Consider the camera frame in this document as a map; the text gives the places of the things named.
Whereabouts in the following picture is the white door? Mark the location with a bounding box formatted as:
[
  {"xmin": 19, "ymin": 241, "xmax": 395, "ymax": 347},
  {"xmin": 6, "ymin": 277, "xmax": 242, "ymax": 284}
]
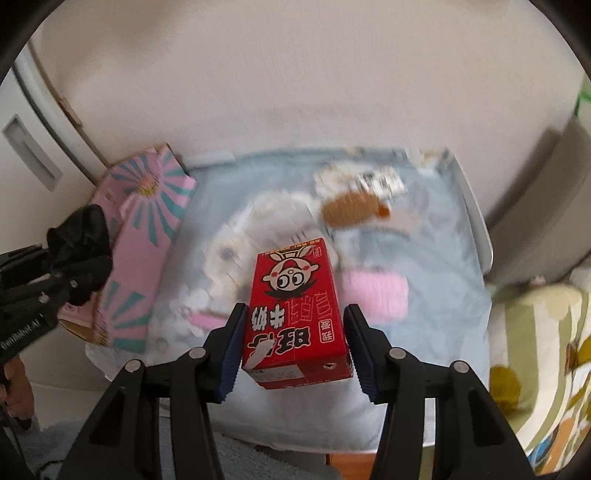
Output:
[{"xmin": 0, "ymin": 44, "xmax": 112, "ymax": 259}]

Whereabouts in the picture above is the pink ribbed item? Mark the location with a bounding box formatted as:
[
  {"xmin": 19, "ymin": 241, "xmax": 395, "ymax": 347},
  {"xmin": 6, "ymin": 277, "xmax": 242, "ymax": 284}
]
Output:
[{"xmin": 344, "ymin": 270, "xmax": 409, "ymax": 322}]

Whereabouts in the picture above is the pale blue printed cloth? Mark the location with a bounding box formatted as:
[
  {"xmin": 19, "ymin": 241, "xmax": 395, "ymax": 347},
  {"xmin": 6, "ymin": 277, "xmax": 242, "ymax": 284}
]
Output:
[{"xmin": 85, "ymin": 147, "xmax": 492, "ymax": 450}]

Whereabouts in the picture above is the person's left hand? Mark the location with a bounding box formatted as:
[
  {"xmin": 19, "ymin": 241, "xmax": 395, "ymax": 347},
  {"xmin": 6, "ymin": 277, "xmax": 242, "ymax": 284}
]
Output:
[{"xmin": 0, "ymin": 357, "xmax": 35, "ymax": 431}]

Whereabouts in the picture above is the green patterned fabric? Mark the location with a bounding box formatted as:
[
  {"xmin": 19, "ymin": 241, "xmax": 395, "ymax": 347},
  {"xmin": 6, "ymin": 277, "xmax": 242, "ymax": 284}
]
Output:
[{"xmin": 571, "ymin": 76, "xmax": 591, "ymax": 121}]

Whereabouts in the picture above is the silver snack packet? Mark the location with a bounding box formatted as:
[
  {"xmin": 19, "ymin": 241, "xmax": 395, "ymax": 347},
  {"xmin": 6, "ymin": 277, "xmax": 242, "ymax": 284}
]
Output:
[{"xmin": 314, "ymin": 166, "xmax": 407, "ymax": 201}]

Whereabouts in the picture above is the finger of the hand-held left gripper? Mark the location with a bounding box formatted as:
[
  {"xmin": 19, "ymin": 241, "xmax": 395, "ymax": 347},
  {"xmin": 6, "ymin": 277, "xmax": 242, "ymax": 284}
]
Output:
[
  {"xmin": 11, "ymin": 257, "xmax": 114, "ymax": 320},
  {"xmin": 0, "ymin": 247, "xmax": 54, "ymax": 278}
]

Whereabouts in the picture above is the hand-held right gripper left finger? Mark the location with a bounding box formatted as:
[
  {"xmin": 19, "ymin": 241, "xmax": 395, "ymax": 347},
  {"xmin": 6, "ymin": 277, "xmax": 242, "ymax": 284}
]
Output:
[{"xmin": 58, "ymin": 302, "xmax": 249, "ymax": 480}]

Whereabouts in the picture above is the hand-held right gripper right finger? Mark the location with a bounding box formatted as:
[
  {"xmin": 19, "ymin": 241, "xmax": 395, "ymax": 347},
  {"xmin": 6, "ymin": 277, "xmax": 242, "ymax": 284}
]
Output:
[{"xmin": 342, "ymin": 303, "xmax": 536, "ymax": 480}]

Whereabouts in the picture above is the pink sunburst box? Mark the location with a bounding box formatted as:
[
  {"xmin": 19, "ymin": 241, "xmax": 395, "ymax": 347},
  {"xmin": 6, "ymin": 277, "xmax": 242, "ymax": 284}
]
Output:
[{"xmin": 58, "ymin": 143, "xmax": 198, "ymax": 349}]

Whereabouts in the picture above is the red milk carton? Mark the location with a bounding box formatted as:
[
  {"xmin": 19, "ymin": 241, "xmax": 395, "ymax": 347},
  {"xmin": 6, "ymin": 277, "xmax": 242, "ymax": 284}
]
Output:
[{"xmin": 241, "ymin": 237, "xmax": 355, "ymax": 390}]

